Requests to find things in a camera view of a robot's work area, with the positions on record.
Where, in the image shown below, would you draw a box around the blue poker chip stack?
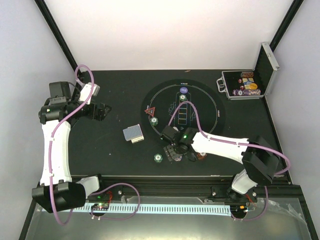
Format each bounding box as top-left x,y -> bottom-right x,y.
174,155 -> 183,162

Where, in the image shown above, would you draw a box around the red poker chip stack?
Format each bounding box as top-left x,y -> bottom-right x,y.
197,152 -> 207,161

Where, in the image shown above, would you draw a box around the green poker chip stack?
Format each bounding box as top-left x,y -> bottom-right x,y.
153,153 -> 163,163

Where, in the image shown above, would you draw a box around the purple blind button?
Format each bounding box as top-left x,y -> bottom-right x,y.
179,86 -> 189,96

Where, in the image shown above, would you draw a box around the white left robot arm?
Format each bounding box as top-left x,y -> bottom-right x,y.
32,102 -> 112,213

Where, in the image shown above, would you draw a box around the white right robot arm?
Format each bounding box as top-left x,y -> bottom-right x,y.
160,125 -> 280,202

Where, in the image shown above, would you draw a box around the round black poker mat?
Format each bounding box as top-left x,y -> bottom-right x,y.
139,79 -> 226,148

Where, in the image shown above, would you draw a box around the black left motor block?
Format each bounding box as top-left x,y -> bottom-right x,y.
49,81 -> 72,101

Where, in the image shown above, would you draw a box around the red triangle marker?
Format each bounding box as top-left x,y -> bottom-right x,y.
144,107 -> 156,118

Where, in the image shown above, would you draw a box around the purple chips row in case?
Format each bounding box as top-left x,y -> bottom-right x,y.
232,89 -> 261,96

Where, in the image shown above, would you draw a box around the aluminium poker case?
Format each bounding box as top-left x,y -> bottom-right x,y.
216,42 -> 280,100

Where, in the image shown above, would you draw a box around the card boxes in case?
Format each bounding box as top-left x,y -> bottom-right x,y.
242,78 -> 258,90

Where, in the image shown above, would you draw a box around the brown chips row in case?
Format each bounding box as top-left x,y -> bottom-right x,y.
240,71 -> 254,78

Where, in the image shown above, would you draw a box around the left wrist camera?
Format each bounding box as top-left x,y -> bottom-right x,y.
78,82 -> 100,105

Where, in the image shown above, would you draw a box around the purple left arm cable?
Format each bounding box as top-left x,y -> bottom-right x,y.
49,64 -> 140,226

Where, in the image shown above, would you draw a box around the white slotted cable duct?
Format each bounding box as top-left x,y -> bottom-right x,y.
42,201 -> 232,216

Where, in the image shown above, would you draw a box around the black aluminium rail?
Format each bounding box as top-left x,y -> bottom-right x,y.
101,176 -> 305,204

